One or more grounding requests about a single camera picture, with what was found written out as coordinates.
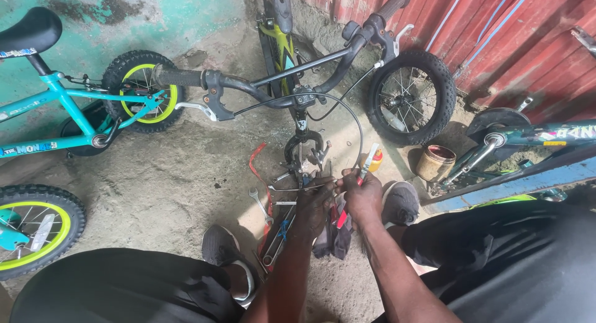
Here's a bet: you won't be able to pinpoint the dark cloth rag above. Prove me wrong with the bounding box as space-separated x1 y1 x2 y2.
312 207 355 261

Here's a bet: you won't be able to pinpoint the yellow oil bottle red cap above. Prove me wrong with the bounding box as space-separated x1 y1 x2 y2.
361 143 384 174

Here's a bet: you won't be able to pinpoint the thin silver cable wire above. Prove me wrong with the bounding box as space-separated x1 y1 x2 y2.
268 182 341 193

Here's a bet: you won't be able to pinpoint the dark green child bicycle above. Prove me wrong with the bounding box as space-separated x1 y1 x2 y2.
431 97 596 203

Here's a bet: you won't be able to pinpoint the red handled pliers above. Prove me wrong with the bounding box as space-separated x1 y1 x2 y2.
335 174 367 230

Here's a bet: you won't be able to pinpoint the person's black shorts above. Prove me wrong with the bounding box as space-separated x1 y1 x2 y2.
9 199 596 323

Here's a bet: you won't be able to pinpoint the person's right hand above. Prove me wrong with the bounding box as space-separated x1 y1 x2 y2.
337 168 384 229

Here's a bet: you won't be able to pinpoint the person's grey shoe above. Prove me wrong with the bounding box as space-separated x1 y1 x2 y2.
381 181 421 230
201 224 262 309

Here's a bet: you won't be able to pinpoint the teal child bicycle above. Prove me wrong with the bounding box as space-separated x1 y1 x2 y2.
0 6 187 160

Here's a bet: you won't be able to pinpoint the black wheel green rim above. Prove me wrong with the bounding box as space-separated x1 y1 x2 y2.
0 184 87 282

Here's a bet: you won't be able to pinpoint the rusty tin can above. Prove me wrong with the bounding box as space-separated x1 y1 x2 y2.
416 144 457 183

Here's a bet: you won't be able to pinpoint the red strap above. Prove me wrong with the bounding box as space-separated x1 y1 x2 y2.
248 142 276 257

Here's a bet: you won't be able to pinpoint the silver open-end spanner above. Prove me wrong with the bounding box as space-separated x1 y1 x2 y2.
248 187 275 226

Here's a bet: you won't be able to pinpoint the loose black spoked wheel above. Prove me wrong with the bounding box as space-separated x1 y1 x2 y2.
365 49 457 147

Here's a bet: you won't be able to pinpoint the grey metal latch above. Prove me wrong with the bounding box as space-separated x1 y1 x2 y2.
570 25 596 59

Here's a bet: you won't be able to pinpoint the person's grey right shoe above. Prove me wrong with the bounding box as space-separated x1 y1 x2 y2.
381 181 421 230

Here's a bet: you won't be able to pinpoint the person's left hand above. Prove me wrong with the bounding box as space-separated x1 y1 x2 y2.
293 176 338 241

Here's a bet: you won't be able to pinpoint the person's grey left shoe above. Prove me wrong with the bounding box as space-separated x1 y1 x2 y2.
201 224 262 309

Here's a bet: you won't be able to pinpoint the black brake cable loop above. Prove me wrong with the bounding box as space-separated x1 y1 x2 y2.
233 92 365 172

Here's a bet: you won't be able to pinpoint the black yellow child bicycle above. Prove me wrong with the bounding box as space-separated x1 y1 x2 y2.
151 0 415 188

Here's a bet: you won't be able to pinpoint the heap of metal tools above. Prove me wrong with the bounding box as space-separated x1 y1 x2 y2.
254 203 299 273

